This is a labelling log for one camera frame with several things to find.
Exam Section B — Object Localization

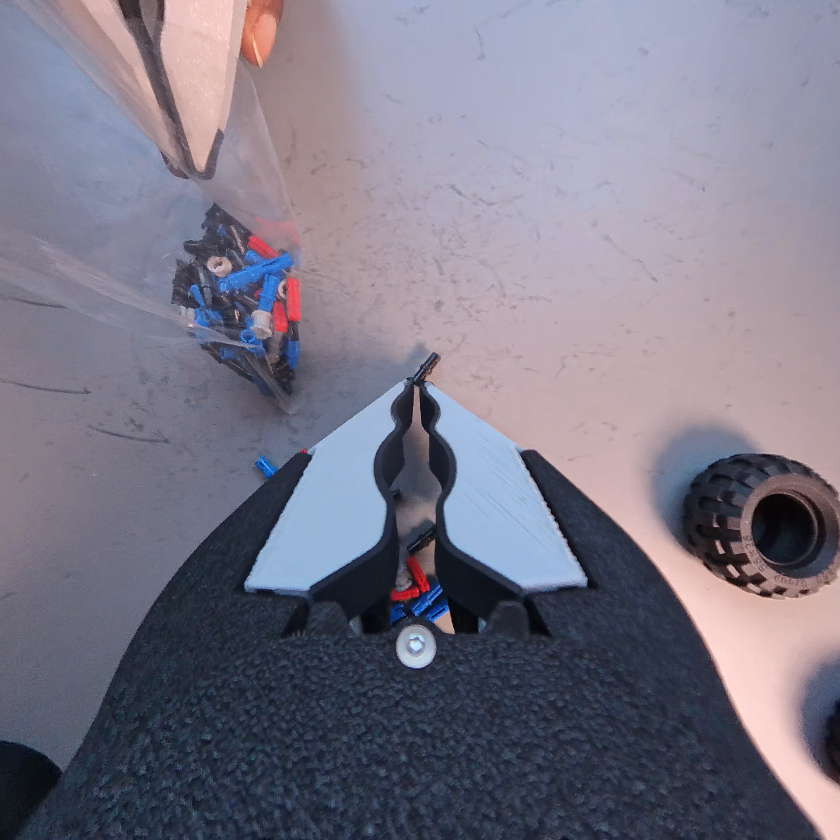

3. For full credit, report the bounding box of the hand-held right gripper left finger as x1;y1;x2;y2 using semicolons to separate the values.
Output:
246;381;416;598

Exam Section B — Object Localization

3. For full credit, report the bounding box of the small cluster of toy pins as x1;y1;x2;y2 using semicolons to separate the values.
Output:
170;203;307;396

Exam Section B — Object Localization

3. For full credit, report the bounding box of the person's left hand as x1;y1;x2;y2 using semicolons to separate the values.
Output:
241;0;287;70

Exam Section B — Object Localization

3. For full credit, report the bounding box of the clear plastic bag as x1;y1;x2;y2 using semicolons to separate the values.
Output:
0;0;312;416

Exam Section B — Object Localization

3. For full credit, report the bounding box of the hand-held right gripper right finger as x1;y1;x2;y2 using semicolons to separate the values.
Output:
418;384;588;592

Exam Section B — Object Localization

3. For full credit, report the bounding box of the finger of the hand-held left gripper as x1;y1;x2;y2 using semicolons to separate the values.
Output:
157;0;249;175
77;0;199;179

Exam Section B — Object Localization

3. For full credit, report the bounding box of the grey desk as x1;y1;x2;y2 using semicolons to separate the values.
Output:
0;0;840;815

